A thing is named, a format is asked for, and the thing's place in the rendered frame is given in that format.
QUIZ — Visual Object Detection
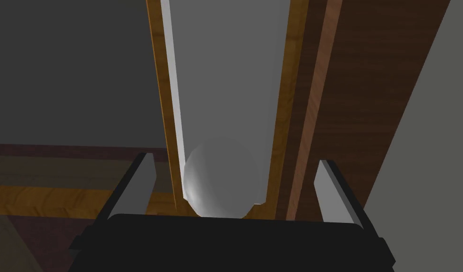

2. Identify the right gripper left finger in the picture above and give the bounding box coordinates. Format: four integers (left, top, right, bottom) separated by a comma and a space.
96, 152, 157, 222

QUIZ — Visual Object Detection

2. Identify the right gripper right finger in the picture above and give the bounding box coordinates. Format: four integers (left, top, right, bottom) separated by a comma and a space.
313, 159, 369, 230

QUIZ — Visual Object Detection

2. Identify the grey ball door knob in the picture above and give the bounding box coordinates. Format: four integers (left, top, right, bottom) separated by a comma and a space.
182, 137, 261, 220

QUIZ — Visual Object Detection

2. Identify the grey door leaf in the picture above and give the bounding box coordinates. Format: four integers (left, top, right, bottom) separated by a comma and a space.
160, 0, 292, 206

